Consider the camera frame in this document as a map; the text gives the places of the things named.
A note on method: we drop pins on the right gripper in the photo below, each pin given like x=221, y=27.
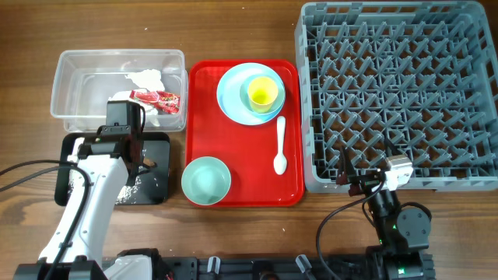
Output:
x=348, y=174

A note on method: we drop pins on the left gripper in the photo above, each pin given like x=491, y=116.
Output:
x=132, y=173

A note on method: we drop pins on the white paper napkin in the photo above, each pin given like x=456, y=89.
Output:
x=151, y=111

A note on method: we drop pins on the brown food stick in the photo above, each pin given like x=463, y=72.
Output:
x=148, y=163

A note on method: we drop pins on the red snack wrapper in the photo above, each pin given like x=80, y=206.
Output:
x=166, y=102

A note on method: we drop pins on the white plastic spoon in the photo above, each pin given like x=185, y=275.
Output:
x=280, y=161

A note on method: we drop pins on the green bowl with food scraps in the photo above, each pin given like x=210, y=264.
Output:
x=206, y=181

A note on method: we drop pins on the light blue shallow bowl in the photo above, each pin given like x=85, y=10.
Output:
x=277, y=105

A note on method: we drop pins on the yellow plastic cup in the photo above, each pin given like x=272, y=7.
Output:
x=262, y=93

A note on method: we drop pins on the light blue plate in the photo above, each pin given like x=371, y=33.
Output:
x=228, y=92

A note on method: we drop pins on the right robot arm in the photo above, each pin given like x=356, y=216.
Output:
x=403, y=229

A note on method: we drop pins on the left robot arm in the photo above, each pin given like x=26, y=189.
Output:
x=106, y=162

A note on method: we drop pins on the black rectangular waste tray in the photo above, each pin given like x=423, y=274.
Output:
x=157, y=148

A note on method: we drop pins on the grey plastic dishwasher rack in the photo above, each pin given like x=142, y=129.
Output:
x=422, y=75

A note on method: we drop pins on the clear plastic storage bin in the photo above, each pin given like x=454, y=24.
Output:
x=84, y=80

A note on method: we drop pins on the spilled white rice pile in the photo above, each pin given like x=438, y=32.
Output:
x=128, y=195

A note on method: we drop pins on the red plastic serving tray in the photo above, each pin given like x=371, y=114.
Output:
x=248, y=151

